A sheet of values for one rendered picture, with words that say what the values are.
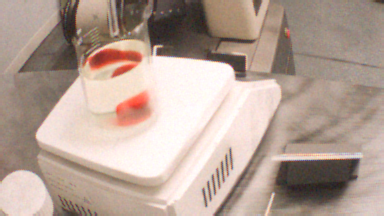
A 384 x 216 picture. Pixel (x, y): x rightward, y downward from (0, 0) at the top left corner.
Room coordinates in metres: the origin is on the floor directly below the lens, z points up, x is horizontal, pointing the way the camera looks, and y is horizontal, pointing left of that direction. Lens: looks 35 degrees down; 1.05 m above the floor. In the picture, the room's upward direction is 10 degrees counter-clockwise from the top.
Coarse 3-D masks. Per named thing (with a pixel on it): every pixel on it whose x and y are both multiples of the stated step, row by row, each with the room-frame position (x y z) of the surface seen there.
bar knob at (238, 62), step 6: (210, 54) 0.40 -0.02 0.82; (216, 54) 0.40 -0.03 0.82; (222, 54) 0.40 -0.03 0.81; (228, 54) 0.40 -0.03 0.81; (234, 54) 0.40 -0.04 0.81; (240, 54) 0.41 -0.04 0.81; (210, 60) 0.40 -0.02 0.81; (216, 60) 0.40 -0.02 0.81; (222, 60) 0.40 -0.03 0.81; (228, 60) 0.40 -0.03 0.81; (234, 60) 0.40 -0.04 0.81; (240, 60) 0.40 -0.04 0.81; (246, 60) 0.40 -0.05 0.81; (234, 66) 0.40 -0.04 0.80; (240, 66) 0.40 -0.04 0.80; (246, 66) 0.40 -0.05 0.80; (234, 72) 0.39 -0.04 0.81; (240, 72) 0.39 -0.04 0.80
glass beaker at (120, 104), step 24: (96, 24) 0.33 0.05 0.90; (120, 24) 0.33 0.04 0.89; (144, 24) 0.30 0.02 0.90; (96, 48) 0.28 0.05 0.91; (120, 48) 0.29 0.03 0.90; (144, 48) 0.30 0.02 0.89; (96, 72) 0.29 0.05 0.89; (120, 72) 0.29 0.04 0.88; (144, 72) 0.29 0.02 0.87; (96, 96) 0.29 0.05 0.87; (120, 96) 0.29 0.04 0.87; (144, 96) 0.29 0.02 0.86; (96, 120) 0.29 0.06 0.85; (120, 120) 0.28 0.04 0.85; (144, 120) 0.29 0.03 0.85
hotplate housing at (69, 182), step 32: (256, 96) 0.35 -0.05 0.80; (224, 128) 0.31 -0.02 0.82; (256, 128) 0.35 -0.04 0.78; (64, 160) 0.29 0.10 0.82; (192, 160) 0.28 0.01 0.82; (224, 160) 0.30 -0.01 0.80; (64, 192) 0.29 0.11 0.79; (96, 192) 0.27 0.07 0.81; (128, 192) 0.26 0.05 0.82; (160, 192) 0.25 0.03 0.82; (192, 192) 0.26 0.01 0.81; (224, 192) 0.30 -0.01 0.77
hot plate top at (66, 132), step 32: (160, 64) 0.36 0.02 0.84; (192, 64) 0.36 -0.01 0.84; (224, 64) 0.35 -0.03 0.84; (64, 96) 0.35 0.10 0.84; (160, 96) 0.32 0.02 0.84; (192, 96) 0.32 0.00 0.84; (224, 96) 0.32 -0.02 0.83; (64, 128) 0.31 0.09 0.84; (160, 128) 0.29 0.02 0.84; (192, 128) 0.29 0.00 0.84; (96, 160) 0.27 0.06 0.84; (128, 160) 0.27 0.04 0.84; (160, 160) 0.26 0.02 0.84
